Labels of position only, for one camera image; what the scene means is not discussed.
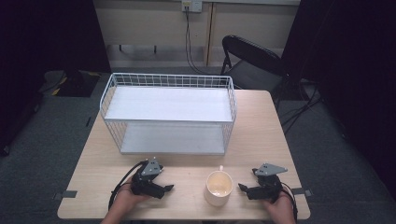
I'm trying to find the black wall socket cable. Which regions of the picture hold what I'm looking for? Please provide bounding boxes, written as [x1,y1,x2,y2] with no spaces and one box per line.
[184,7,216,77]

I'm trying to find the black floor cables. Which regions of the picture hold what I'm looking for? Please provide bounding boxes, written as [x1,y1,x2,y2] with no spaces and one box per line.
[278,77,326,134]

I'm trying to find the white cup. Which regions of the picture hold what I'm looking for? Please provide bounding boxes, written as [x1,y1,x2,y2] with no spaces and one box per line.
[204,164,234,207]

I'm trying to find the white wire shelf rack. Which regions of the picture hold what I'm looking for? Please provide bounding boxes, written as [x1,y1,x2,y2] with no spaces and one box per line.
[99,72,238,156]

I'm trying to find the black stand base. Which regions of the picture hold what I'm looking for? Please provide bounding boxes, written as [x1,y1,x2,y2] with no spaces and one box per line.
[50,68,102,98]

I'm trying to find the dark curtain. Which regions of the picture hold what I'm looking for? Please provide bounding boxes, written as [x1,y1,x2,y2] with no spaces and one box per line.
[280,0,396,194]
[0,0,112,157]

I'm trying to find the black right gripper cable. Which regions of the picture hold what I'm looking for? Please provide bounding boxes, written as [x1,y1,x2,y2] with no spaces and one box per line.
[280,182,299,222]

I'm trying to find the white wall socket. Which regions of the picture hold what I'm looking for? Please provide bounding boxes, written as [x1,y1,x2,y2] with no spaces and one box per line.
[181,0,204,14]

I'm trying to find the person's right hand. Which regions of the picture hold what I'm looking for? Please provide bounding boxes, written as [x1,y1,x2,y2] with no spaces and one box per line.
[262,190,295,217]

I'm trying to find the black folding chair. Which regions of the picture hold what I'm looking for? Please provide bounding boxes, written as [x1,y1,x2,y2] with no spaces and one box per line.
[219,35,292,96]

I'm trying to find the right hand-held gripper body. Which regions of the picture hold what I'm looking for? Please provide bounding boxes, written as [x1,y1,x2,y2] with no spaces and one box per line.
[251,162,289,203]

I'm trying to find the grey tape strip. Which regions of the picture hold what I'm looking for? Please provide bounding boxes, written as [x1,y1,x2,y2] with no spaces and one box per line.
[290,187,314,198]
[51,189,78,201]

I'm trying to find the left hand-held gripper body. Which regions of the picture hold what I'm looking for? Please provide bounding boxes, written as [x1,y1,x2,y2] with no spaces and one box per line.
[130,157,165,198]

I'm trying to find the person's left hand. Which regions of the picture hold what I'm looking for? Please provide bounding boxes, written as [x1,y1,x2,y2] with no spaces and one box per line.
[115,182,151,209]

